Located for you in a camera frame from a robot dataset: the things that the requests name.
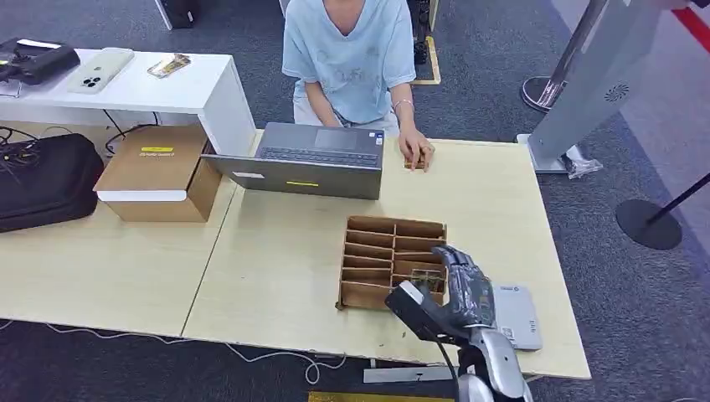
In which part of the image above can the person's left hand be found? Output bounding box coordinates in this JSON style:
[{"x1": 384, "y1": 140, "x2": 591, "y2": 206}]
[{"x1": 397, "y1": 126, "x2": 436, "y2": 173}]

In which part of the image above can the grey open laptop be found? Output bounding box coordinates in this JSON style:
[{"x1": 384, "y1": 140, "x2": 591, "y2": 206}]
[{"x1": 200, "y1": 121, "x2": 386, "y2": 201}]

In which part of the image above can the white floor cable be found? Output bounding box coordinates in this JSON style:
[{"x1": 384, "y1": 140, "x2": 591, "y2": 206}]
[{"x1": 0, "y1": 320, "x2": 348, "y2": 385}]

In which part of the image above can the black pouch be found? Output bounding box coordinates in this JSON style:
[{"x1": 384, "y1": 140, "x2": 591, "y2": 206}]
[{"x1": 0, "y1": 37, "x2": 81, "y2": 86}]

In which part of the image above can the grey flat card reader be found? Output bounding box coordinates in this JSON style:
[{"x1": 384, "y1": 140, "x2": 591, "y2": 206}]
[{"x1": 491, "y1": 283, "x2": 544, "y2": 353}]

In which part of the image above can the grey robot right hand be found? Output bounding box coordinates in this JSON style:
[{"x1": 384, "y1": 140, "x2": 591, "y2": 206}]
[{"x1": 428, "y1": 245, "x2": 497, "y2": 334}]

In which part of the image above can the gold foil packet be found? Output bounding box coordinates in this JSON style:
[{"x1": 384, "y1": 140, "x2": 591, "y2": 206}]
[{"x1": 147, "y1": 53, "x2": 193, "y2": 80}]

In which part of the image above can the black stanchion post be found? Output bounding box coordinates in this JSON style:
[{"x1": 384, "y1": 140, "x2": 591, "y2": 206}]
[{"x1": 615, "y1": 172, "x2": 710, "y2": 251}]

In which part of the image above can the chrome stanchion post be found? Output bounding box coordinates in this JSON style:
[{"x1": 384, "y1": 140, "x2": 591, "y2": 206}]
[{"x1": 520, "y1": 0, "x2": 607, "y2": 114}]

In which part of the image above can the white side table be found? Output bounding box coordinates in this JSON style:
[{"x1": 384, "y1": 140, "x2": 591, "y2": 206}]
[{"x1": 0, "y1": 49, "x2": 257, "y2": 158}]

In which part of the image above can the clear plastic bag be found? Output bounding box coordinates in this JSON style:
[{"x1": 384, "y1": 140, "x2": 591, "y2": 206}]
[{"x1": 563, "y1": 145, "x2": 604, "y2": 180}]

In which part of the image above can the black cabinet with white frame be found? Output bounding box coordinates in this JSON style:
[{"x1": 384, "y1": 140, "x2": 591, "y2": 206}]
[{"x1": 154, "y1": 0, "x2": 198, "y2": 31}]

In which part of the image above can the green printed card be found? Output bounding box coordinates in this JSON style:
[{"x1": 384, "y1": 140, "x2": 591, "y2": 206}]
[{"x1": 409, "y1": 269, "x2": 446, "y2": 293}]

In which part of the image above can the brown cardboard box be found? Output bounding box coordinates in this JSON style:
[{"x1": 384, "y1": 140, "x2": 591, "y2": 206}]
[{"x1": 93, "y1": 122, "x2": 224, "y2": 224}]

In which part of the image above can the black power cable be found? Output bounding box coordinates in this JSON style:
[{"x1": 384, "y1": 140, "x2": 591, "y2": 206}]
[{"x1": 101, "y1": 110, "x2": 161, "y2": 157}]

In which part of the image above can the black soft bag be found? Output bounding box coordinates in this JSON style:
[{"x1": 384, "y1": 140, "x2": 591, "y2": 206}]
[{"x1": 0, "y1": 132, "x2": 105, "y2": 235}]

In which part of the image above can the pale smartphone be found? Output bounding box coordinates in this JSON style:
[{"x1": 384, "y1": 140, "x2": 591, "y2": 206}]
[{"x1": 66, "y1": 47, "x2": 136, "y2": 95}]

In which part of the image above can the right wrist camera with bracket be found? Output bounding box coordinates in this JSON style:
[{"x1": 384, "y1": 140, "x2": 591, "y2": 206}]
[{"x1": 383, "y1": 280, "x2": 472, "y2": 348}]

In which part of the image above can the black cable bundle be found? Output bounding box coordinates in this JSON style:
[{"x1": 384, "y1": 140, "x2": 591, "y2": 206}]
[{"x1": 0, "y1": 126, "x2": 39, "y2": 178}]

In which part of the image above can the person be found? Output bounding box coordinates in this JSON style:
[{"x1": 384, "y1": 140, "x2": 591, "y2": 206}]
[{"x1": 281, "y1": 0, "x2": 437, "y2": 173}]

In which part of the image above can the wooden compartment card box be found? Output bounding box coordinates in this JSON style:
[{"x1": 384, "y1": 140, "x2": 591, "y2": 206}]
[{"x1": 335, "y1": 214, "x2": 448, "y2": 312}]

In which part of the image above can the grey kiosk stand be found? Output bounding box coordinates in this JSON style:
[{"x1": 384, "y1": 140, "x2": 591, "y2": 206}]
[{"x1": 516, "y1": 0, "x2": 662, "y2": 175}]

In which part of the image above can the yellow bordered floor mat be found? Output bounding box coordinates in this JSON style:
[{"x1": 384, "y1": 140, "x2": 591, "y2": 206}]
[{"x1": 410, "y1": 35, "x2": 443, "y2": 86}]

